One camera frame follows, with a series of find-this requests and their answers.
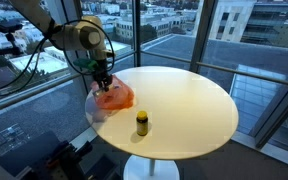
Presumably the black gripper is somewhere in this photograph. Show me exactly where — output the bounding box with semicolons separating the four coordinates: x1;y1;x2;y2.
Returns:
93;62;114;97

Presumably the dark robot base cart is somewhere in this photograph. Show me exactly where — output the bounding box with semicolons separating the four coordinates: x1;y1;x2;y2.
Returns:
0;130;120;180

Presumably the orange translucent plastic bag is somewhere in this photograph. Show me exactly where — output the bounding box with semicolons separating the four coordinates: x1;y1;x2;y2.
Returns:
89;74;136;112

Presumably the dark bottle with yellow cap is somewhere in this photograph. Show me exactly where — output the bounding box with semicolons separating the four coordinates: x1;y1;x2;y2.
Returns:
136;110;149;137

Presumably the short metal window handrail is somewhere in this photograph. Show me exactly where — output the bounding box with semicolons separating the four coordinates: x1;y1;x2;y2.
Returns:
0;51;142;118

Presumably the long metal window handrail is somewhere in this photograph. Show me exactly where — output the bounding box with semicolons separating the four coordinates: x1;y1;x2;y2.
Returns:
139;49;288;90

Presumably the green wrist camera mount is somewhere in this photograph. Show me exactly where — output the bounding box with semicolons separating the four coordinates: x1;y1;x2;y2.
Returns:
72;58;99;72

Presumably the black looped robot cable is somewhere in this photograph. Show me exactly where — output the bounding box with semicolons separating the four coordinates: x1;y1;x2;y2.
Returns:
60;18;116;77

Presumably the black hanging cable bundle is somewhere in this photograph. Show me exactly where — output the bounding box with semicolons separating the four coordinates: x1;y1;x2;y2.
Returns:
0;28;50;98

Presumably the white table pedestal base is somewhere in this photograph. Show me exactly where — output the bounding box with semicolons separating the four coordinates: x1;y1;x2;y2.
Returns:
122;154;181;180

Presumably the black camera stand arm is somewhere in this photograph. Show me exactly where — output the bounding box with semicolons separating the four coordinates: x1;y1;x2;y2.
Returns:
0;32;24;59

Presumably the black exterior camera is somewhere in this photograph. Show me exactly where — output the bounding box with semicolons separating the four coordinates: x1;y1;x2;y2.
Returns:
0;19;24;35

